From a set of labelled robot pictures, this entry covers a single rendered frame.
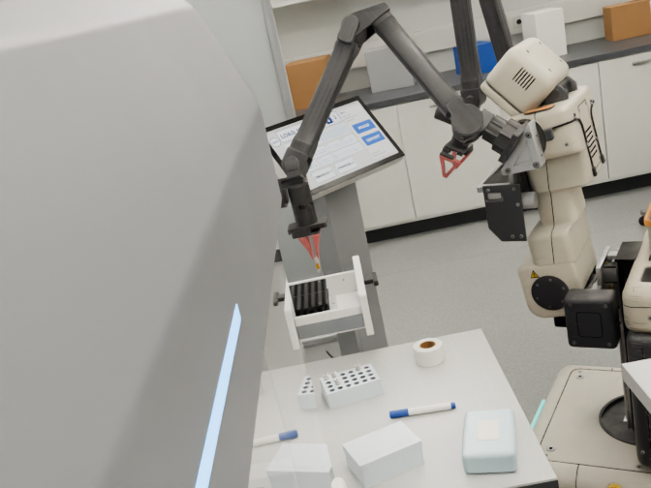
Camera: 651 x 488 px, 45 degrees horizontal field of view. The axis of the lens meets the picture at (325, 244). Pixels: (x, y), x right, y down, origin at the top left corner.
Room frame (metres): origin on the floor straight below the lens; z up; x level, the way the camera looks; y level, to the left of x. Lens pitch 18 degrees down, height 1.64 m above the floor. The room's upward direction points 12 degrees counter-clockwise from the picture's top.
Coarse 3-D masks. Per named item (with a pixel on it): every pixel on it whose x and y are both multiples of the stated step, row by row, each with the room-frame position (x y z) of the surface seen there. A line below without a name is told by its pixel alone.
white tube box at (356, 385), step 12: (348, 372) 1.60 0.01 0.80; (360, 372) 1.59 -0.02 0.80; (372, 372) 1.57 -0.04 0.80; (324, 384) 1.56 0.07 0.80; (348, 384) 1.54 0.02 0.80; (360, 384) 1.53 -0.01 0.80; (372, 384) 1.53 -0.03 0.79; (336, 396) 1.52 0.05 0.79; (348, 396) 1.52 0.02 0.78; (360, 396) 1.53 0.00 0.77; (372, 396) 1.53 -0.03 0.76
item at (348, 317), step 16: (352, 272) 1.97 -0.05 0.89; (336, 288) 1.98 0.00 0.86; (352, 288) 1.97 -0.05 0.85; (352, 304) 1.89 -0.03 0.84; (304, 320) 1.74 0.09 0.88; (320, 320) 1.74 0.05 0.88; (336, 320) 1.73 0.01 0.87; (352, 320) 1.73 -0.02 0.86; (304, 336) 1.74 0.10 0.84; (320, 336) 1.74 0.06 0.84
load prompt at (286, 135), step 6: (330, 114) 2.93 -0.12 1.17; (336, 114) 2.94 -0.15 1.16; (330, 120) 2.91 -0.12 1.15; (336, 120) 2.92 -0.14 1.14; (342, 120) 2.93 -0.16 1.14; (294, 126) 2.83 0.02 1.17; (276, 132) 2.78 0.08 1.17; (282, 132) 2.79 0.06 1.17; (288, 132) 2.80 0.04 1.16; (294, 132) 2.81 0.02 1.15; (282, 138) 2.76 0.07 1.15; (288, 138) 2.77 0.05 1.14
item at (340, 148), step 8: (352, 136) 2.89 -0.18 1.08; (328, 144) 2.82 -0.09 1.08; (336, 144) 2.83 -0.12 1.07; (344, 144) 2.84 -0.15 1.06; (352, 144) 2.85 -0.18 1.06; (360, 144) 2.87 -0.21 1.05; (320, 152) 2.77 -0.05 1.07; (328, 152) 2.79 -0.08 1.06; (336, 152) 2.80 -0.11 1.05; (344, 152) 2.81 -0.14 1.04; (352, 152) 2.82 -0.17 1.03; (320, 160) 2.75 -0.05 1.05; (328, 160) 2.76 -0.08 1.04; (336, 160) 2.77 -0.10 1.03; (312, 168) 2.70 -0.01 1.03
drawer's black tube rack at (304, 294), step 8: (296, 288) 1.93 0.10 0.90; (304, 288) 1.91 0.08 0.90; (312, 288) 1.90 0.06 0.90; (296, 296) 1.87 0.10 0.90; (304, 296) 1.86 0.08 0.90; (312, 296) 1.84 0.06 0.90; (328, 296) 1.91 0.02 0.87; (296, 304) 1.82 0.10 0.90; (304, 304) 1.80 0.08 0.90; (312, 304) 1.79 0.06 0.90; (328, 304) 1.84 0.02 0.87; (296, 312) 1.78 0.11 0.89; (304, 312) 1.83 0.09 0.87; (312, 312) 1.82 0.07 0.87
